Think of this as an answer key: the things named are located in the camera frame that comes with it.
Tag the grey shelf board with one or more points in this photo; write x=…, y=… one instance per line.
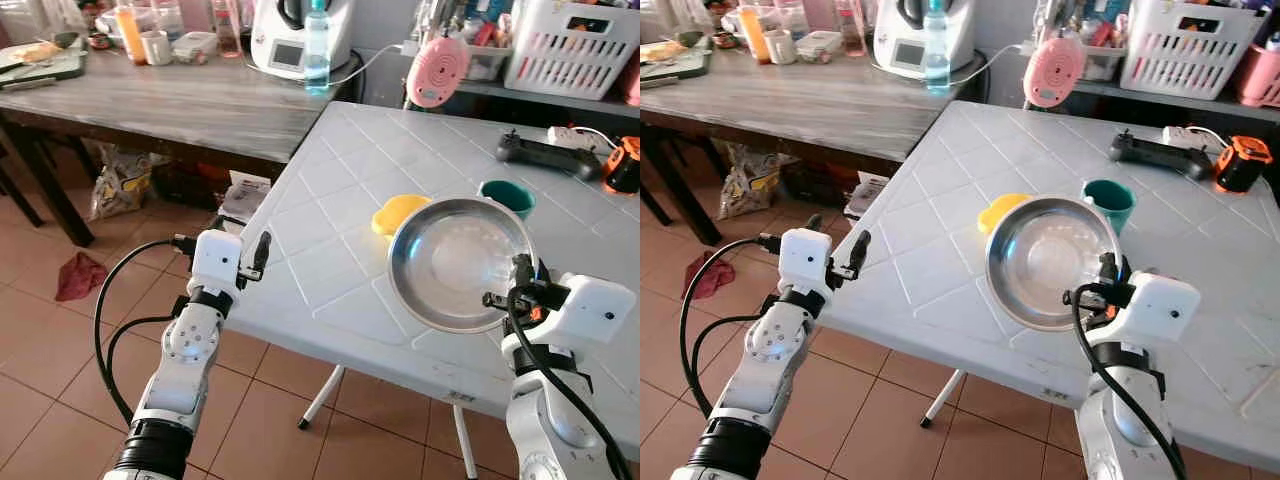
x=1100, y=90
x=480, y=90

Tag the white printed carton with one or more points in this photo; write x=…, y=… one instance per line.
x=243, y=195
x=867, y=195

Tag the white mug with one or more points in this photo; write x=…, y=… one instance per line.
x=780, y=47
x=155, y=48

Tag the red cloth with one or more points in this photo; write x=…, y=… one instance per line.
x=712, y=280
x=80, y=275

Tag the dark wooden table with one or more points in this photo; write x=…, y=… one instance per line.
x=180, y=105
x=800, y=105

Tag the round steel plate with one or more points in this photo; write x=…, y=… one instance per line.
x=1045, y=260
x=450, y=260

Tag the white lidded food container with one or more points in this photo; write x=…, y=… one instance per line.
x=820, y=46
x=195, y=48

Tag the white kitchen appliance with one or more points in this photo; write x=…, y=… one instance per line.
x=905, y=40
x=285, y=40

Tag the green cutting board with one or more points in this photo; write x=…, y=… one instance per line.
x=60, y=68
x=690, y=66

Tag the white power strip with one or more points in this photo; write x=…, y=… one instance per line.
x=565, y=135
x=1180, y=135

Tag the pink tinted bottle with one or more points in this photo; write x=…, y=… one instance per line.
x=227, y=30
x=851, y=30

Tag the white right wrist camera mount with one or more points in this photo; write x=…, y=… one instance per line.
x=1160, y=305
x=590, y=305

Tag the orange black tape measure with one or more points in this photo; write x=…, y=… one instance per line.
x=622, y=165
x=1240, y=165

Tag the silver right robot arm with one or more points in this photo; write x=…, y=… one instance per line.
x=1115, y=420
x=545, y=420

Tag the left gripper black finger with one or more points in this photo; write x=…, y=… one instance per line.
x=860, y=252
x=217, y=223
x=815, y=223
x=263, y=252

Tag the clear water bottle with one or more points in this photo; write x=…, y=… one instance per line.
x=317, y=50
x=936, y=50

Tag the pink round mini fan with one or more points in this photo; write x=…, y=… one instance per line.
x=437, y=72
x=1053, y=72

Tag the white slotted plastic basket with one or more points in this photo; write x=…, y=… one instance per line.
x=555, y=60
x=1185, y=60

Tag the black handheld controller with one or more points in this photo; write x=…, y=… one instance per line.
x=1160, y=155
x=550, y=155

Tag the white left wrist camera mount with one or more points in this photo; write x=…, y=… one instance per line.
x=215, y=262
x=803, y=262

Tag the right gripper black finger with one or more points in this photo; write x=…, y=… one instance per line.
x=1107, y=270
x=524, y=272

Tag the pale plastic folding table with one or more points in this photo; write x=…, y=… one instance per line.
x=950, y=200
x=340, y=200

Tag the yellow grey patterned bag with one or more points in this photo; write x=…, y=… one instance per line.
x=120, y=185
x=750, y=185

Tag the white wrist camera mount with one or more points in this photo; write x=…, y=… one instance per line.
x=803, y=262
x=1160, y=305
x=215, y=262
x=590, y=305

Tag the orange drink bottle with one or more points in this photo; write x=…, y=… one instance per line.
x=130, y=35
x=753, y=33

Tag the green plastic cup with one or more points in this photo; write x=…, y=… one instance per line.
x=520, y=205
x=1120, y=205

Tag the yellow plastic bowl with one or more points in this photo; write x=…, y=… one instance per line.
x=395, y=215
x=998, y=213

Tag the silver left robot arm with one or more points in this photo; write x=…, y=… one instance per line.
x=775, y=350
x=190, y=350

